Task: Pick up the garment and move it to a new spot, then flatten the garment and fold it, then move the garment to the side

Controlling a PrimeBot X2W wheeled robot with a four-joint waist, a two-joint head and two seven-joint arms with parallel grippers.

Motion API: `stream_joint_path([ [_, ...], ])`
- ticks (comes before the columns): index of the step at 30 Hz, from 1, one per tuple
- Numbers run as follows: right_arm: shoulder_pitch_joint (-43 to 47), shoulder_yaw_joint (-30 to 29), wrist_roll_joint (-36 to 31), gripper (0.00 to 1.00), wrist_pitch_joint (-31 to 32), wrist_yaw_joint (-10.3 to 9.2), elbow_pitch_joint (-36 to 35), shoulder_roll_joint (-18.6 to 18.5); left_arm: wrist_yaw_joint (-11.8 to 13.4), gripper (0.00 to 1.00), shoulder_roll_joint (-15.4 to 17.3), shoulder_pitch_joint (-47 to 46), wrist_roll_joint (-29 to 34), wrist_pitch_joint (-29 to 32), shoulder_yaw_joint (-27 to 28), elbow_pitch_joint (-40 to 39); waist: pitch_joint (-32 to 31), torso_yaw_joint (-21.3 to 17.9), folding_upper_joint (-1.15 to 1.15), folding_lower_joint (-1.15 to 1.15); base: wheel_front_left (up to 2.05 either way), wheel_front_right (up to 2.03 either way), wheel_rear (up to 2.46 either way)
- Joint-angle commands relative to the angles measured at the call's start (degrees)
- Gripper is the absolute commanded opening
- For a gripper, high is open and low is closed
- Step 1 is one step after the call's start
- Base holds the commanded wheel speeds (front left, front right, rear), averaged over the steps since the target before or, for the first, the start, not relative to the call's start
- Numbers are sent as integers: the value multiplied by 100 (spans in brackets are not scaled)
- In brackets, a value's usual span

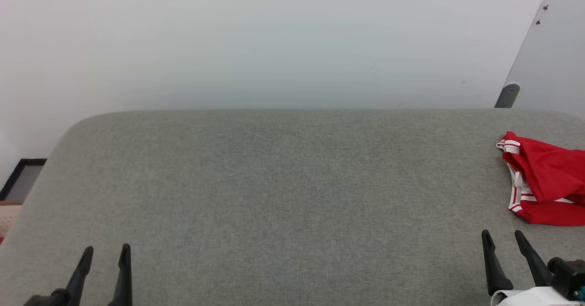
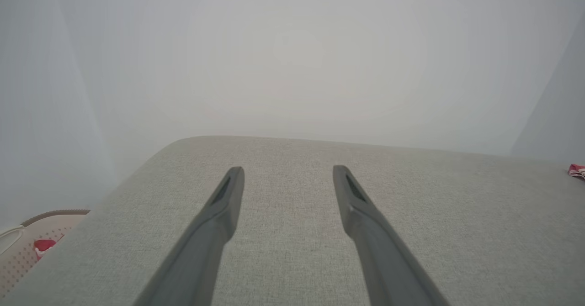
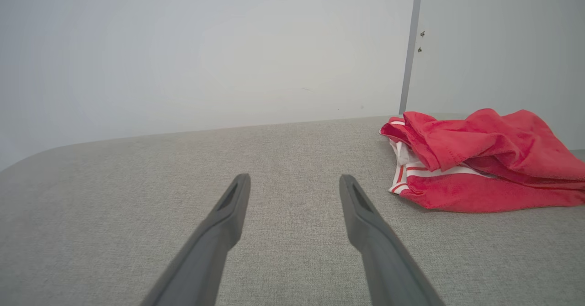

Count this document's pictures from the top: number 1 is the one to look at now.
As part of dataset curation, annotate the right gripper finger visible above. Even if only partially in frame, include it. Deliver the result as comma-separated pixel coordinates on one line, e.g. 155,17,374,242
481,229,514,297
514,230,552,288

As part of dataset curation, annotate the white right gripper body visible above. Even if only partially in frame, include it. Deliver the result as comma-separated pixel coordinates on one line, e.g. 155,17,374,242
491,286,582,306

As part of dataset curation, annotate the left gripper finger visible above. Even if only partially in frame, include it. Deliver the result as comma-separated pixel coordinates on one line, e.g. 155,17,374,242
63,245,95,306
108,243,133,306

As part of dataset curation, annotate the red and white basketball jersey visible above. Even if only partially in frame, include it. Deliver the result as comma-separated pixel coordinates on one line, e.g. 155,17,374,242
496,131,585,227

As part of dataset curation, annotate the beige plastic laundry basket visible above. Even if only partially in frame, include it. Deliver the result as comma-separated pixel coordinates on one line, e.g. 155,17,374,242
0,200,23,245

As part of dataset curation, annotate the grey partition panel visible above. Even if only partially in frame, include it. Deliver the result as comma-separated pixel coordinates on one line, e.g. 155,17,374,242
505,0,585,117

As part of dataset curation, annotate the grey metal bracket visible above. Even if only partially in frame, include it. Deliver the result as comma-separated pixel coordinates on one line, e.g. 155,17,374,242
495,83,521,109

